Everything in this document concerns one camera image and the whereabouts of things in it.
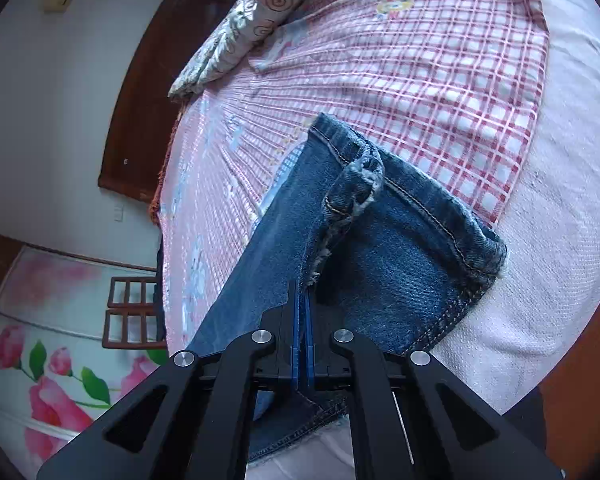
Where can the orange fringed blanket edge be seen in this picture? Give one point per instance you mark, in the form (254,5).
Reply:
(154,206)

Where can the dark wooden headboard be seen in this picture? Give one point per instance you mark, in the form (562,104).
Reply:
(141,124)

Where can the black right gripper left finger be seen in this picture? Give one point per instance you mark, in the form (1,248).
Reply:
(191,418)

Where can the floral sliding wardrobe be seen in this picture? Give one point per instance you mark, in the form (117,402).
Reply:
(55,375)

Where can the pink checked bed sheet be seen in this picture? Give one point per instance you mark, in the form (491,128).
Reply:
(452,86)

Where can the white wall socket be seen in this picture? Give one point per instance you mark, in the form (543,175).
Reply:
(118,213)

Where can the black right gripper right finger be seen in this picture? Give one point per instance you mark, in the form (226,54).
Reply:
(410,417)

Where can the floral patterned quilt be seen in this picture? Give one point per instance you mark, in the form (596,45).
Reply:
(247,24)

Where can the wooden chair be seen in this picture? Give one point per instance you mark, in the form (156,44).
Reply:
(131,315)

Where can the blue denim jeans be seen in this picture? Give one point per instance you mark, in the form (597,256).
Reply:
(372,236)

